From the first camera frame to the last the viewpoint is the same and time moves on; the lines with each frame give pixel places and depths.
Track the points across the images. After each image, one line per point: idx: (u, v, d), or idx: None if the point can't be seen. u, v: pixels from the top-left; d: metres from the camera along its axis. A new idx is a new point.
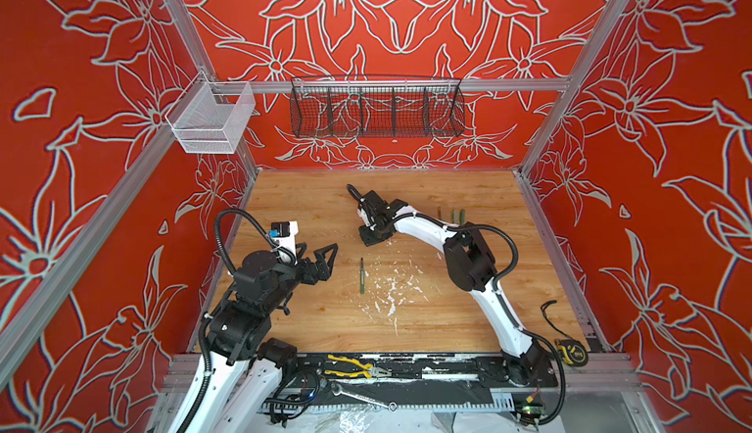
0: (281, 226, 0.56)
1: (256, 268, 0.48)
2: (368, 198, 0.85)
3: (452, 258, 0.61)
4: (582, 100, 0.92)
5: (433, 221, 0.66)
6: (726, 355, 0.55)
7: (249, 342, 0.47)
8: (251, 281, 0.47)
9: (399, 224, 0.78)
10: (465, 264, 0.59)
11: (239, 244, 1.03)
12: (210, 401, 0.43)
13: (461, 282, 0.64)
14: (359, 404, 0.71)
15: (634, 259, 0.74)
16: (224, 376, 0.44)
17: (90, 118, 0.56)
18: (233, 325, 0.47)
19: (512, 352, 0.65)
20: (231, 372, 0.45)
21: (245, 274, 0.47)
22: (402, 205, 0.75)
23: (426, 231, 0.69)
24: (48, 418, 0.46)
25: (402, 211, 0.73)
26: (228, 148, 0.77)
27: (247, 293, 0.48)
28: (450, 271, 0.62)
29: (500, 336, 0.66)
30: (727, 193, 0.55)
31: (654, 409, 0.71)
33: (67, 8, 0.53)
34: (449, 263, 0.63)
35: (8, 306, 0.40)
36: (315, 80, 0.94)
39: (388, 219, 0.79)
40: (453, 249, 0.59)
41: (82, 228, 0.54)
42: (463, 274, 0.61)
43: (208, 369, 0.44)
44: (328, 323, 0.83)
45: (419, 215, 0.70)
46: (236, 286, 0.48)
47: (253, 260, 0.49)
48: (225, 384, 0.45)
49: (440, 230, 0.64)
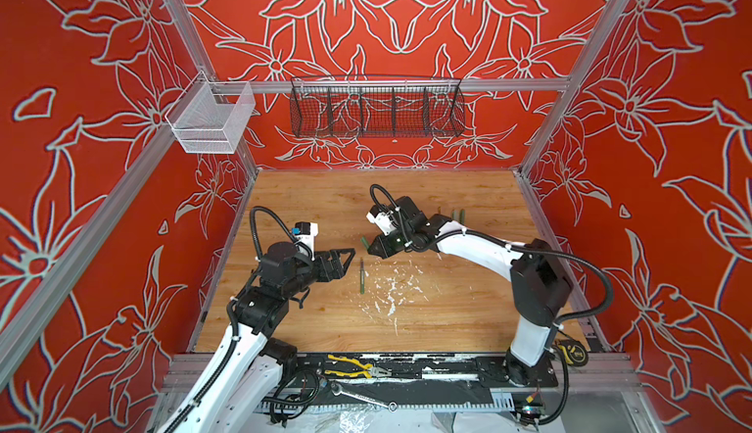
0: (303, 225, 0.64)
1: (280, 254, 0.55)
2: (402, 206, 0.71)
3: (521, 285, 0.48)
4: (581, 100, 0.93)
5: (492, 241, 0.54)
6: (726, 355, 0.55)
7: (270, 321, 0.53)
8: (275, 264, 0.53)
9: (444, 243, 0.63)
10: (539, 291, 0.46)
11: (239, 244, 1.03)
12: (232, 367, 0.46)
13: (532, 316, 0.50)
14: (359, 404, 0.71)
15: (634, 259, 0.74)
16: (249, 344, 0.49)
17: (90, 118, 0.56)
18: (258, 306, 0.53)
19: (528, 360, 0.62)
20: (256, 341, 0.50)
21: (270, 259, 0.53)
22: (446, 219, 0.64)
23: (482, 253, 0.56)
24: (49, 418, 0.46)
25: (446, 227, 0.62)
26: (228, 148, 0.77)
27: (270, 276, 0.55)
28: (518, 304, 0.52)
29: (521, 345, 0.61)
30: (727, 193, 0.55)
31: (654, 409, 0.71)
33: (67, 8, 0.53)
34: (517, 292, 0.50)
35: (8, 307, 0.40)
36: (315, 80, 0.94)
39: (429, 238, 0.65)
40: (524, 273, 0.46)
41: (82, 228, 0.54)
42: (536, 307, 0.48)
43: (234, 335, 0.49)
44: (328, 323, 0.83)
45: (470, 231, 0.58)
46: (260, 269, 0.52)
47: (277, 248, 0.56)
48: (250, 352, 0.50)
49: (502, 250, 0.52)
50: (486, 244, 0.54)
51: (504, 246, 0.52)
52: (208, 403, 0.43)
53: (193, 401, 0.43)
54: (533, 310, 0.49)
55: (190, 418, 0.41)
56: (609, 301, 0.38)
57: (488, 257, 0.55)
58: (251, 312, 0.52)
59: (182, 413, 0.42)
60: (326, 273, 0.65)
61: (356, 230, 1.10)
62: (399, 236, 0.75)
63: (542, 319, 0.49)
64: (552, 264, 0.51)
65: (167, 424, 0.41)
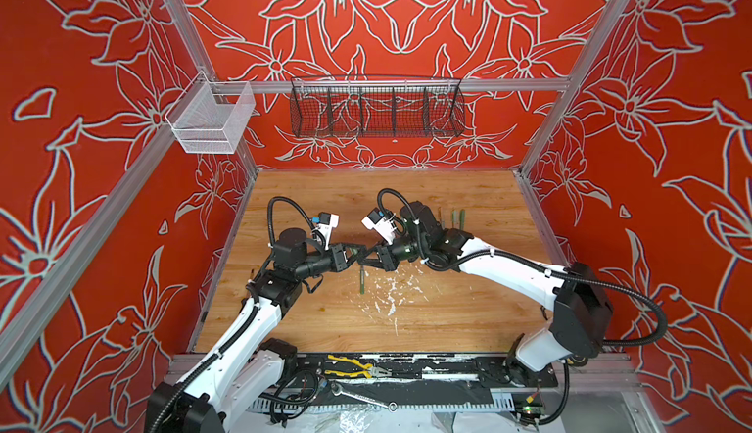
0: (323, 216, 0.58)
1: (290, 239, 0.59)
2: (421, 215, 0.61)
3: (565, 315, 0.44)
4: (581, 100, 0.93)
5: (527, 264, 0.49)
6: (726, 355, 0.55)
7: (286, 301, 0.58)
8: (287, 250, 0.57)
9: (467, 264, 0.57)
10: (587, 323, 0.42)
11: (239, 245, 1.03)
12: (252, 332, 0.50)
13: (572, 346, 0.46)
14: (359, 404, 0.71)
15: (634, 259, 0.74)
16: (269, 312, 0.53)
17: (90, 118, 0.56)
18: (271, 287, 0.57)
19: (531, 364, 0.61)
20: (275, 311, 0.54)
21: (282, 245, 0.57)
22: (467, 237, 0.58)
23: (515, 278, 0.50)
24: (49, 418, 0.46)
25: (471, 247, 0.56)
26: (228, 148, 0.77)
27: (283, 261, 0.58)
28: (556, 332, 0.47)
29: (530, 355, 0.60)
30: (727, 193, 0.55)
31: (654, 409, 0.71)
33: (67, 8, 0.53)
34: (558, 321, 0.45)
35: (8, 306, 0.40)
36: (315, 80, 0.94)
39: (449, 258, 0.60)
40: (571, 305, 0.41)
41: (82, 228, 0.54)
42: (583, 338, 0.44)
43: (257, 301, 0.54)
44: (328, 323, 0.83)
45: (499, 252, 0.53)
46: (273, 255, 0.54)
47: (288, 234, 0.60)
48: (268, 319, 0.53)
49: (540, 275, 0.47)
50: (518, 267, 0.49)
51: (544, 270, 0.47)
52: (231, 356, 0.46)
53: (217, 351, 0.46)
54: (577, 340, 0.45)
55: (212, 368, 0.44)
56: (665, 328, 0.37)
57: (522, 282, 0.50)
58: (266, 292, 0.56)
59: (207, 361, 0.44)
60: (338, 264, 0.65)
61: (356, 230, 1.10)
62: (408, 247, 0.67)
63: (584, 350, 0.45)
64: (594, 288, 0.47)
65: (188, 372, 0.43)
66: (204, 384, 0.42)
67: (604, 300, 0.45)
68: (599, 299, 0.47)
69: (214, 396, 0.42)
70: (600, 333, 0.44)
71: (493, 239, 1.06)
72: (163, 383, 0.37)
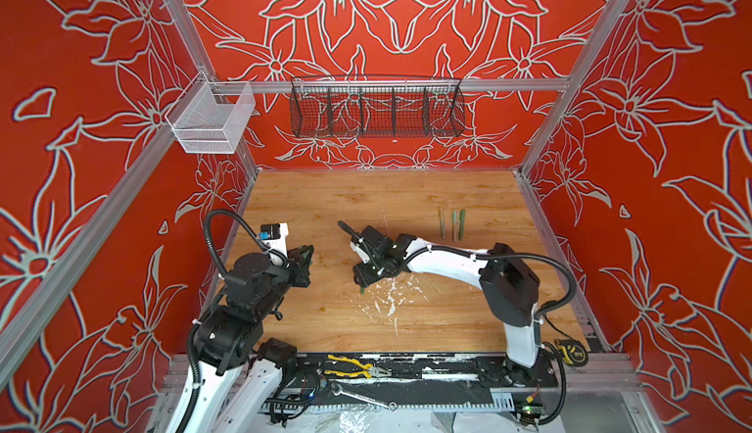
0: (272, 228, 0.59)
1: (247, 271, 0.46)
2: (365, 234, 0.71)
3: (493, 293, 0.50)
4: (581, 100, 0.93)
5: (455, 253, 0.55)
6: (726, 355, 0.55)
7: (238, 349, 0.45)
8: (242, 284, 0.44)
9: (413, 263, 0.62)
10: (511, 296, 0.48)
11: (239, 245, 1.03)
12: (201, 412, 0.41)
13: (507, 316, 0.52)
14: (359, 404, 0.71)
15: (634, 259, 0.74)
16: (213, 387, 0.42)
17: (90, 118, 0.56)
18: (222, 332, 0.45)
19: (525, 361, 0.62)
20: (220, 382, 0.43)
21: (236, 278, 0.44)
22: (410, 238, 0.64)
23: (450, 266, 0.57)
24: (49, 418, 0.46)
25: (413, 247, 0.61)
26: (228, 148, 0.77)
27: (238, 297, 0.46)
28: (493, 306, 0.52)
29: (514, 348, 0.62)
30: (727, 193, 0.55)
31: (654, 409, 0.71)
33: (67, 8, 0.53)
34: (490, 299, 0.51)
35: (8, 307, 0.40)
36: (315, 80, 0.94)
39: (399, 262, 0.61)
40: (493, 282, 0.47)
41: (81, 228, 0.54)
42: (510, 309, 0.49)
43: (196, 381, 0.42)
44: (328, 323, 0.83)
45: (436, 248, 0.58)
46: (227, 290, 0.46)
47: (243, 264, 0.47)
48: (216, 394, 0.43)
49: (468, 261, 0.52)
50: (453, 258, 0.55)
51: (469, 257, 0.53)
52: None
53: None
54: (507, 312, 0.51)
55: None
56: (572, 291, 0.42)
57: (457, 270, 0.56)
58: (215, 343, 0.44)
59: None
60: (301, 277, 0.59)
61: (356, 230, 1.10)
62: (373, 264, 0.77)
63: (516, 318, 0.50)
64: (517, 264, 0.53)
65: None
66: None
67: (528, 271, 0.51)
68: (523, 271, 0.53)
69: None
70: (525, 303, 0.49)
71: (493, 238, 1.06)
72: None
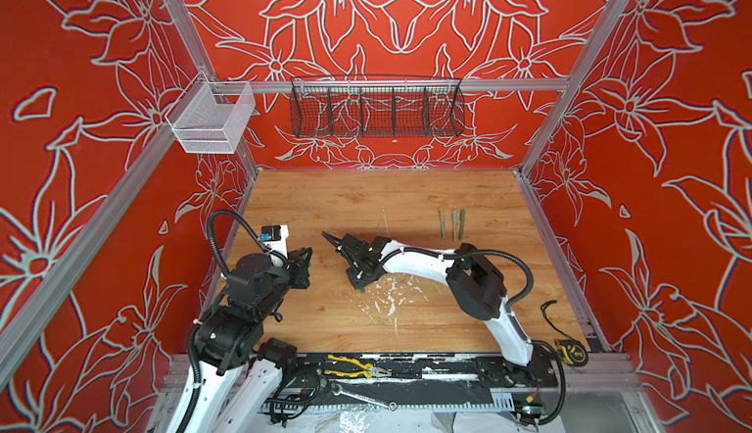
0: (272, 231, 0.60)
1: (250, 271, 0.46)
2: (345, 241, 0.75)
3: (458, 290, 0.54)
4: (581, 100, 0.93)
5: (426, 254, 0.58)
6: (726, 355, 0.55)
7: (239, 349, 0.45)
8: (244, 284, 0.45)
9: (388, 264, 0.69)
10: (474, 293, 0.51)
11: (239, 245, 1.03)
12: (201, 410, 0.41)
13: (475, 313, 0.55)
14: (359, 404, 0.71)
15: (634, 259, 0.74)
16: (214, 387, 0.42)
17: (91, 118, 0.56)
18: (222, 333, 0.45)
19: (518, 359, 0.62)
20: (221, 382, 0.43)
21: (238, 277, 0.45)
22: (386, 241, 0.67)
23: (420, 266, 0.61)
24: (49, 418, 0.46)
25: (388, 249, 0.64)
26: (228, 148, 0.77)
27: (240, 296, 0.46)
28: (461, 305, 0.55)
29: (506, 347, 0.63)
30: (727, 193, 0.55)
31: (655, 409, 0.71)
33: (67, 8, 0.53)
34: (457, 296, 0.55)
35: (8, 307, 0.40)
36: (315, 80, 0.94)
39: (375, 264, 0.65)
40: (459, 280, 0.51)
41: (82, 228, 0.54)
42: (476, 305, 0.54)
43: (197, 381, 0.43)
44: (328, 323, 0.83)
45: (407, 248, 0.62)
46: (228, 290, 0.47)
47: (246, 264, 0.47)
48: (217, 394, 0.43)
49: (437, 260, 0.56)
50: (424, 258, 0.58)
51: (437, 256, 0.57)
52: None
53: None
54: (473, 307, 0.55)
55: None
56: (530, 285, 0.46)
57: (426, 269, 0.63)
58: (216, 342, 0.44)
59: None
60: (301, 280, 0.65)
61: (356, 230, 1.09)
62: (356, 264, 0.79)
63: (483, 314, 0.55)
64: (480, 262, 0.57)
65: None
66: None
67: (493, 268, 0.56)
68: (487, 268, 0.56)
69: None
70: (489, 298, 0.53)
71: (493, 239, 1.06)
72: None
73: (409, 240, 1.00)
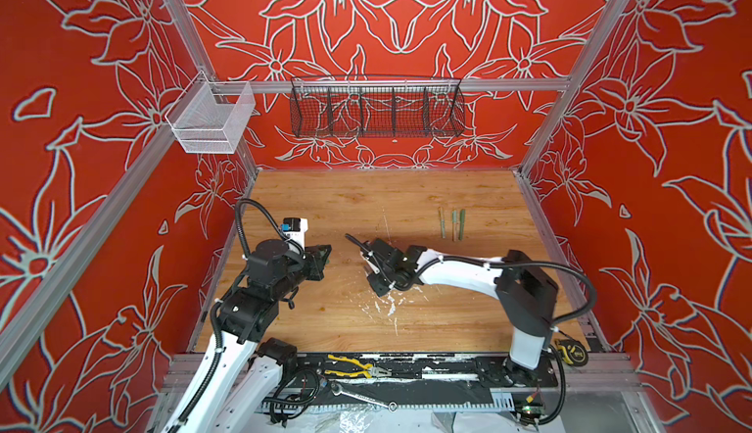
0: (293, 221, 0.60)
1: (269, 252, 0.51)
2: (375, 247, 0.69)
3: (509, 302, 0.47)
4: (581, 100, 0.93)
5: (470, 263, 0.53)
6: (726, 355, 0.55)
7: (258, 325, 0.49)
8: (263, 264, 0.49)
9: (425, 274, 0.61)
10: (528, 307, 0.45)
11: (239, 245, 1.03)
12: (218, 380, 0.44)
13: (530, 329, 0.49)
14: (359, 404, 0.71)
15: (634, 259, 0.74)
16: (234, 354, 0.45)
17: (90, 118, 0.56)
18: (244, 309, 0.49)
19: (523, 361, 0.62)
20: (241, 352, 0.46)
21: (258, 258, 0.49)
22: (421, 251, 0.62)
23: (463, 277, 0.55)
24: (49, 418, 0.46)
25: (425, 258, 0.60)
26: (228, 148, 0.77)
27: (258, 276, 0.51)
28: (513, 319, 0.50)
29: (520, 350, 0.60)
30: (727, 193, 0.55)
31: (654, 409, 0.71)
33: (67, 8, 0.53)
34: (508, 310, 0.49)
35: (8, 307, 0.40)
36: (315, 80, 0.94)
39: (409, 274, 0.63)
40: (509, 292, 0.46)
41: (82, 228, 0.54)
42: (530, 319, 0.47)
43: (218, 346, 0.46)
44: (328, 323, 0.83)
45: (447, 258, 0.57)
46: (248, 269, 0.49)
47: (264, 246, 0.52)
48: (236, 362, 0.46)
49: (483, 269, 0.51)
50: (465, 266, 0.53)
51: (484, 265, 0.51)
52: (196, 420, 0.41)
53: (180, 420, 0.41)
54: (528, 321, 0.48)
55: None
56: (587, 311, 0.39)
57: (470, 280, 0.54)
58: (235, 316, 0.48)
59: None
60: (314, 270, 0.63)
61: (356, 230, 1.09)
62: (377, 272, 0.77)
63: (540, 329, 0.48)
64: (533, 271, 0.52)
65: None
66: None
67: (547, 279, 0.49)
68: (540, 279, 0.50)
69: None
70: (545, 312, 0.47)
71: (493, 238, 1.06)
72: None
73: (409, 240, 1.00)
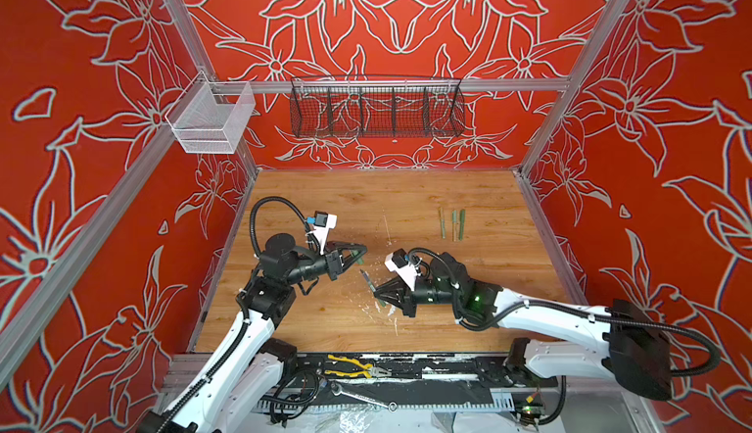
0: (319, 216, 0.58)
1: (278, 251, 0.54)
2: (460, 278, 0.57)
3: (625, 362, 0.41)
4: (581, 100, 0.93)
5: (570, 313, 0.47)
6: (726, 355, 0.55)
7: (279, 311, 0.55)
8: (275, 262, 0.53)
9: (504, 319, 0.55)
10: (648, 367, 0.40)
11: (239, 245, 1.03)
12: (242, 349, 0.48)
13: (647, 392, 0.42)
14: (359, 404, 0.71)
15: (634, 259, 0.74)
16: (259, 327, 0.51)
17: (90, 118, 0.56)
18: (263, 298, 0.55)
19: (532, 365, 0.61)
20: (265, 326, 0.52)
21: (269, 256, 0.53)
22: (496, 291, 0.57)
23: (558, 326, 0.48)
24: (49, 418, 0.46)
25: (502, 301, 0.55)
26: (228, 148, 0.77)
27: (272, 271, 0.54)
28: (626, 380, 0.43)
29: (554, 363, 0.56)
30: (727, 193, 0.55)
31: (654, 409, 0.71)
33: (67, 8, 0.53)
34: (621, 369, 0.42)
35: (8, 307, 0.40)
36: (315, 80, 0.94)
39: (484, 316, 0.57)
40: (626, 352, 0.40)
41: (82, 228, 0.54)
42: (650, 381, 0.40)
43: (246, 318, 0.52)
44: (328, 323, 0.83)
45: (534, 304, 0.52)
46: (261, 265, 0.54)
47: (275, 243, 0.55)
48: (258, 335, 0.51)
49: (586, 321, 0.45)
50: (558, 315, 0.48)
51: (587, 317, 0.46)
52: (218, 380, 0.44)
53: (206, 375, 0.44)
54: (646, 385, 0.42)
55: (201, 395, 0.42)
56: (718, 362, 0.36)
57: (567, 331, 0.48)
58: (259, 302, 0.54)
59: (194, 389, 0.43)
60: (333, 271, 0.61)
61: (356, 230, 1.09)
62: (430, 295, 0.63)
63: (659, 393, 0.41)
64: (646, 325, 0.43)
65: (177, 400, 0.42)
66: (193, 412, 0.41)
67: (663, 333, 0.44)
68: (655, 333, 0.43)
69: (204, 422, 0.41)
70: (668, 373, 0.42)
71: (493, 239, 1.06)
72: (151, 411, 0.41)
73: (409, 241, 1.00)
